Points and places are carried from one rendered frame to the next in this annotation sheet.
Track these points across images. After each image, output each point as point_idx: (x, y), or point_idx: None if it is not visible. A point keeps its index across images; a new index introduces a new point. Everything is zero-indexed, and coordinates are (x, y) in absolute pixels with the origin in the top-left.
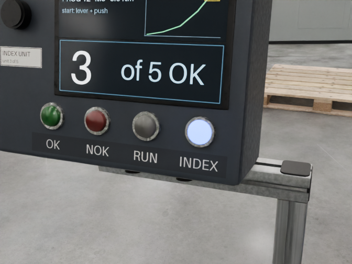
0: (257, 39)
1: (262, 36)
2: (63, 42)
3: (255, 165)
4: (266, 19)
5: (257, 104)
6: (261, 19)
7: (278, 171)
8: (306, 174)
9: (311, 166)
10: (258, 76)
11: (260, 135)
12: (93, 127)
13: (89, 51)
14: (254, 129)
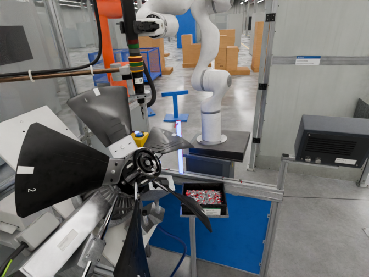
0: (299, 129)
1: (300, 132)
2: None
3: (294, 155)
4: (301, 131)
5: (297, 144)
6: (300, 128)
7: (289, 154)
8: (283, 153)
9: (282, 155)
10: (298, 138)
11: (296, 155)
12: None
13: None
14: (296, 146)
